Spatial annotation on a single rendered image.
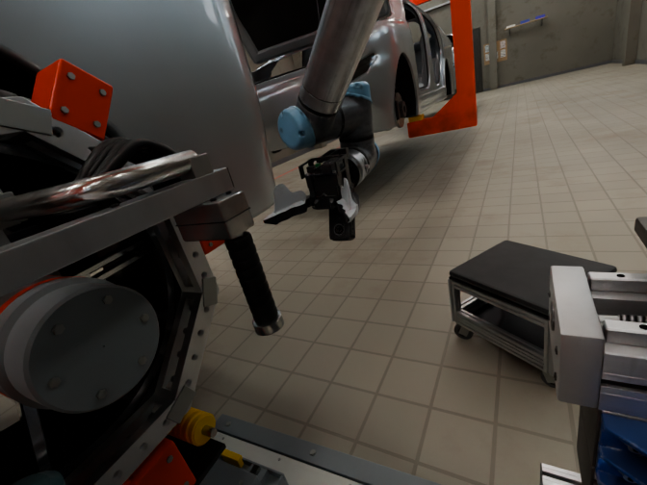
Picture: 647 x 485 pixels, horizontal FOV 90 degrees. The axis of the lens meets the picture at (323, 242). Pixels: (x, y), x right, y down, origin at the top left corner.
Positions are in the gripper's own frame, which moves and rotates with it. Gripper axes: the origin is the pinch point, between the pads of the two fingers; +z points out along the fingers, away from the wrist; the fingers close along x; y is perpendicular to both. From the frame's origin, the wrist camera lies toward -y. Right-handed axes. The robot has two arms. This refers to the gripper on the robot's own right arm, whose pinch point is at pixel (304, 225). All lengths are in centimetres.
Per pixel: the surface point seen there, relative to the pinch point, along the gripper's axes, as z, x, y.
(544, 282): -66, 44, -54
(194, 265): 2.5, -24.1, -6.5
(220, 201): 11.5, -3.3, 8.8
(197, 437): 17.6, -23.9, -35.6
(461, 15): -336, 11, 47
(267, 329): 12.5, -2.6, -10.1
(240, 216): 9.6, -3.0, 6.1
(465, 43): -335, 13, 25
